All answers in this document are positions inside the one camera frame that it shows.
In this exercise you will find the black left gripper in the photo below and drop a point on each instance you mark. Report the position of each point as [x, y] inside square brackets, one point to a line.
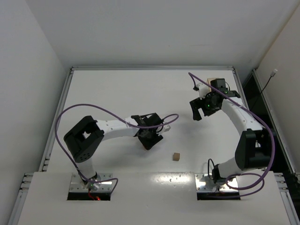
[150, 139]

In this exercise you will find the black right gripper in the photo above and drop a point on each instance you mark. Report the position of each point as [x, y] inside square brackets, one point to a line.
[198, 104]

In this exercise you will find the lone wooden cube block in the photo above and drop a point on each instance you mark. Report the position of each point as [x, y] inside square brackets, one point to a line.
[176, 156]

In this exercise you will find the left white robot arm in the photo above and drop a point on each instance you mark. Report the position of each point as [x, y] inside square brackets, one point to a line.
[84, 138]

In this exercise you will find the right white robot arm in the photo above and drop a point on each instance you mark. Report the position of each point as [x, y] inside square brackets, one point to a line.
[256, 147]

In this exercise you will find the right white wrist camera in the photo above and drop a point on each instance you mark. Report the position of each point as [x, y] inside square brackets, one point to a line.
[202, 89]

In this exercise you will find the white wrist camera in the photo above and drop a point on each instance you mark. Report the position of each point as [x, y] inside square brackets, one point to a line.
[202, 89]
[165, 128]

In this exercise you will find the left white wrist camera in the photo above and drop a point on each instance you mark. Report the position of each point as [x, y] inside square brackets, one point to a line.
[165, 128]

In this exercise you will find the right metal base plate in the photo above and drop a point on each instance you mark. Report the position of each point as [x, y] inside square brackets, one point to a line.
[204, 184]

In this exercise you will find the metal base plate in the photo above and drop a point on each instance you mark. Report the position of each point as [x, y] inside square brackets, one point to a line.
[204, 184]
[100, 186]

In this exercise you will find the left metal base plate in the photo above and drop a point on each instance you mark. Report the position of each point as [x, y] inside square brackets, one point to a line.
[100, 186]

